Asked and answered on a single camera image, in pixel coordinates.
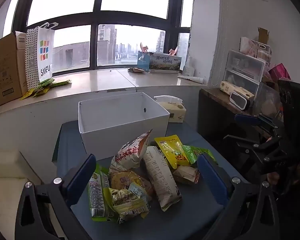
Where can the green yellow sachets pile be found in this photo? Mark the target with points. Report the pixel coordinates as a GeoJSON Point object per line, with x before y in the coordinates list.
{"type": "Point", "coordinates": [44, 87]}

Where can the red white puffed snack bag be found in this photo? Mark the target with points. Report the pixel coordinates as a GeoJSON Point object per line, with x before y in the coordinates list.
{"type": "Point", "coordinates": [130, 154]}

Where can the tissue box beige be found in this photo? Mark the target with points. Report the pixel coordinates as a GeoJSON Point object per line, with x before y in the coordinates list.
{"type": "Point", "coordinates": [174, 106]}

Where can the white Sanfu paper bag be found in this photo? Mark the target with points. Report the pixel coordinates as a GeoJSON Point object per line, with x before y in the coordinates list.
{"type": "Point", "coordinates": [39, 54]}

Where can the green white snack bar packet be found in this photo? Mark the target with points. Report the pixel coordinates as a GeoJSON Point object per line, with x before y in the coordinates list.
{"type": "Point", "coordinates": [99, 209]}

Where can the printed long tissue carton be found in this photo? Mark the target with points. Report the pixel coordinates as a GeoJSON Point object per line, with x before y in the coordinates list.
{"type": "Point", "coordinates": [158, 62]}

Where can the cream rectangular box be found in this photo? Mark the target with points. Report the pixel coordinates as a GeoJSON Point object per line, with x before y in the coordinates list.
{"type": "Point", "coordinates": [228, 88]}

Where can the gold green snack packet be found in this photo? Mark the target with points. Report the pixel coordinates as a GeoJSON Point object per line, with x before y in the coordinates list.
{"type": "Point", "coordinates": [128, 203]}

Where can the beige sofa cushion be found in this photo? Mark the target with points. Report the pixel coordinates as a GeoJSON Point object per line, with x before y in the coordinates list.
{"type": "Point", "coordinates": [14, 173]}

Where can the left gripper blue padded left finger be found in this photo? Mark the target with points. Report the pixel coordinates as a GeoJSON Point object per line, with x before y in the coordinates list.
{"type": "Point", "coordinates": [77, 178]}

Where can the clear plastic container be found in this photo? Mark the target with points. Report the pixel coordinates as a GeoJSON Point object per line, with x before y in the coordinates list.
{"type": "Point", "coordinates": [266, 101]}

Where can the brown white small snack packet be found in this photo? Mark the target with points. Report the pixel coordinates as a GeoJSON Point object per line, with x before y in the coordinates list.
{"type": "Point", "coordinates": [186, 175]}

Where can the white small alarm clock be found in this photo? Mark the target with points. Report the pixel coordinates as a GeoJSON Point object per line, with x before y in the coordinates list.
{"type": "Point", "coordinates": [239, 101]}

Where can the dark wooden side table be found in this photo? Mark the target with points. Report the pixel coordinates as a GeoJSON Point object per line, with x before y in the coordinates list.
{"type": "Point", "coordinates": [216, 119]}

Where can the black window frame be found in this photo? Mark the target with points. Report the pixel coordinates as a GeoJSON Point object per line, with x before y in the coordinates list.
{"type": "Point", "coordinates": [96, 34]}

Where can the brown cardboard box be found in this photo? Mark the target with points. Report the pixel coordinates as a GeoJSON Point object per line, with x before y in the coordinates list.
{"type": "Point", "coordinates": [12, 67]}

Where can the green snack pouch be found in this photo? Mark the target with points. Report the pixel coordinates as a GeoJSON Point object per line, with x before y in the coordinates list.
{"type": "Point", "coordinates": [193, 152]}

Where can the clear bag yellow biscuits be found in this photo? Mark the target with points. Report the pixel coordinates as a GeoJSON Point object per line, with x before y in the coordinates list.
{"type": "Point", "coordinates": [122, 180]}

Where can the white cardboard storage box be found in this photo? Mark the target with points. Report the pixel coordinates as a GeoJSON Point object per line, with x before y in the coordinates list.
{"type": "Point", "coordinates": [107, 123]}

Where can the pink gift box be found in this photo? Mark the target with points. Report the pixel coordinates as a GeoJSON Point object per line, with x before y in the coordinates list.
{"type": "Point", "coordinates": [279, 72]}

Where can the person right hand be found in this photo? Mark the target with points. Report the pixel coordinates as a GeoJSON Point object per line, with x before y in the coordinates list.
{"type": "Point", "coordinates": [290, 174]}

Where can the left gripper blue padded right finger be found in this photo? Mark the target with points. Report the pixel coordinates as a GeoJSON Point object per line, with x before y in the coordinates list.
{"type": "Point", "coordinates": [218, 181]}

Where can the clear plastic drawer unit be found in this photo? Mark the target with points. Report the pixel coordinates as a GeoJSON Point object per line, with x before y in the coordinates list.
{"type": "Point", "coordinates": [243, 71]}

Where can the yellow snack pouch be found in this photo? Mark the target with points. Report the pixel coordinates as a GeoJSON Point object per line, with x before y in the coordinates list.
{"type": "Point", "coordinates": [172, 149]}

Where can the long white snack packet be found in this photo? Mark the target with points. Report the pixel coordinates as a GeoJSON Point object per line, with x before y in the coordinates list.
{"type": "Point", "coordinates": [161, 178]}

